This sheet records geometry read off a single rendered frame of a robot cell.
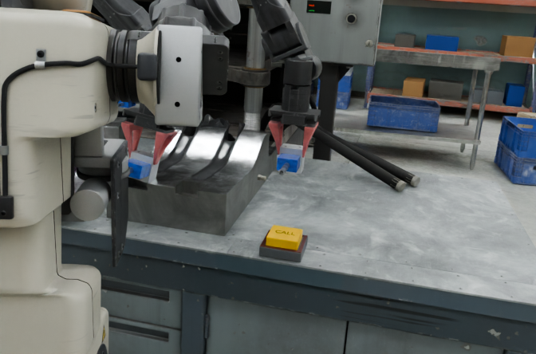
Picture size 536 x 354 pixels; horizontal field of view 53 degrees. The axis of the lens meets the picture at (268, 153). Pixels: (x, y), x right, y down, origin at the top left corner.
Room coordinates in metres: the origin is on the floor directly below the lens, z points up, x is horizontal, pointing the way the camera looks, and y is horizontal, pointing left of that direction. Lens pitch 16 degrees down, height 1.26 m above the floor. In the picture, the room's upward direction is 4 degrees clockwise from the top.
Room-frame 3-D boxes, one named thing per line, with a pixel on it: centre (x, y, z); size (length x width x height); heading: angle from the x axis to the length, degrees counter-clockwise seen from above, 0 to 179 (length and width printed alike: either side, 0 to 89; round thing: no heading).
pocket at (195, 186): (1.02, 0.15, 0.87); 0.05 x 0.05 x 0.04; 78
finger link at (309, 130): (1.10, -0.06, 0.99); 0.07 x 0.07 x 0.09; 78
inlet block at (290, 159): (1.07, -0.04, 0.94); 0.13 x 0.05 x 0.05; 168
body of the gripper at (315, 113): (1.10, -0.05, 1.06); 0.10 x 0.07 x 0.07; 78
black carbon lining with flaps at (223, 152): (1.24, 0.17, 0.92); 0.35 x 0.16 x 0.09; 168
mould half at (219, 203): (1.26, 0.15, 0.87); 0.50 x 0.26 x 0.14; 168
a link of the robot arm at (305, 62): (1.11, -0.05, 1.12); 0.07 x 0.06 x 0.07; 163
